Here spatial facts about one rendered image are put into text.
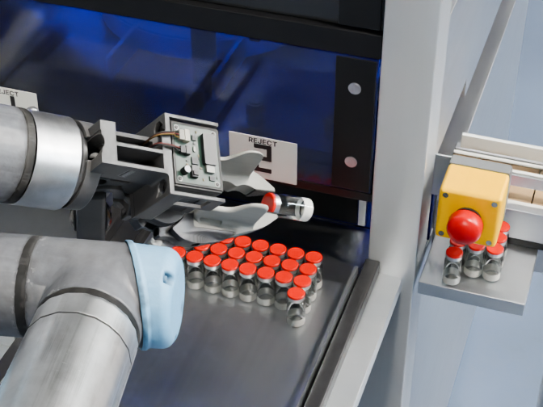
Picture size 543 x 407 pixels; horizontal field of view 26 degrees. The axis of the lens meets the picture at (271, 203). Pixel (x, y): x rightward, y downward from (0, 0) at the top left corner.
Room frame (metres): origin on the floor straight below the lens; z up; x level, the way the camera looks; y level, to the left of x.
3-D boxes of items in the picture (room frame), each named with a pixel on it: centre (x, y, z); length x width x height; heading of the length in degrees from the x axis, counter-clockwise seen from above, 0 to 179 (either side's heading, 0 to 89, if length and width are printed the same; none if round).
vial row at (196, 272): (1.05, 0.04, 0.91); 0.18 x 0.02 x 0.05; 71
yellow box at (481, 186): (1.09, -0.24, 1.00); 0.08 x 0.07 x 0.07; 161
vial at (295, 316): (1.00, -0.03, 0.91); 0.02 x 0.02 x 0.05
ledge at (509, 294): (1.12, -0.26, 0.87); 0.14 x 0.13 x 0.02; 161
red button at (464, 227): (1.04, -0.22, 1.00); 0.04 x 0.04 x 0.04; 71
